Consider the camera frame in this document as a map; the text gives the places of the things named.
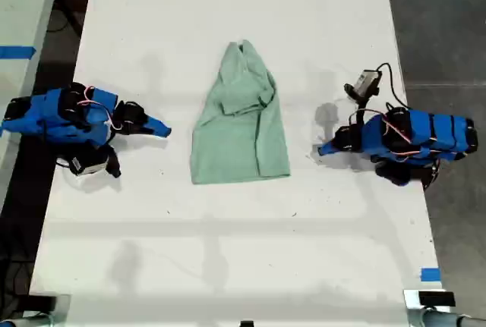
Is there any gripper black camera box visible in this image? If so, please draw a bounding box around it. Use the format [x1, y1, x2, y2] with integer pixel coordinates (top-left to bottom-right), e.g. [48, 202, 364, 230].
[354, 69, 382, 97]
[70, 150, 110, 177]

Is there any short blue tape strip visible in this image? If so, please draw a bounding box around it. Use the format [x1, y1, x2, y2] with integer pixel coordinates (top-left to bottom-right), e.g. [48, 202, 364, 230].
[420, 267, 442, 283]

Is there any white side table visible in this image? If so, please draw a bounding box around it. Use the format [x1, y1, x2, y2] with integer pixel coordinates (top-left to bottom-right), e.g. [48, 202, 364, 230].
[0, 0, 65, 209]

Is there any black floor cable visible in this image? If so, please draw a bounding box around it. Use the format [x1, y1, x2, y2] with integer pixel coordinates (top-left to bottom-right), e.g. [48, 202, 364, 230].
[47, 10, 77, 33]
[0, 254, 36, 307]

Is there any camera black stalk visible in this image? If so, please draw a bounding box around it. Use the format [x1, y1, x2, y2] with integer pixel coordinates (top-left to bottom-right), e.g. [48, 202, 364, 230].
[343, 83, 372, 125]
[105, 146, 123, 180]

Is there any long blue tape strip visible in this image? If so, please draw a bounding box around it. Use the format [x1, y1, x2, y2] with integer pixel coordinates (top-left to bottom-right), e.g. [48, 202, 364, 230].
[0, 45, 37, 60]

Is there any metal table clamp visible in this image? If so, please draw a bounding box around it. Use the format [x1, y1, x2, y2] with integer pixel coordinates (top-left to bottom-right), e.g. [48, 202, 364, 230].
[21, 292, 72, 327]
[402, 288, 457, 327]

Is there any pale green T-shirt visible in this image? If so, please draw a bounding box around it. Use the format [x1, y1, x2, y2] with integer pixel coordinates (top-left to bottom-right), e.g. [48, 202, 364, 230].
[189, 39, 292, 186]

